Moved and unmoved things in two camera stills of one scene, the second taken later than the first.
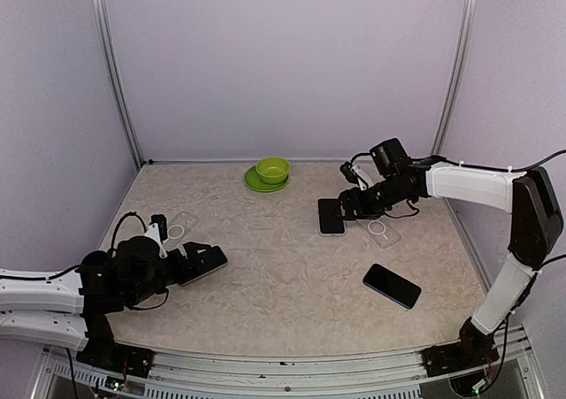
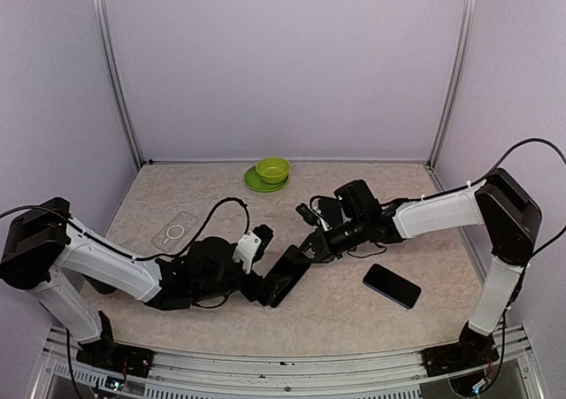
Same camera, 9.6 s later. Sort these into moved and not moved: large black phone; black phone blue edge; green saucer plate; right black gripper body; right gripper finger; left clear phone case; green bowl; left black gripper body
Moved: right gripper finger; right black gripper body; left black gripper body; large black phone
Not moved: left clear phone case; black phone blue edge; green saucer plate; green bowl
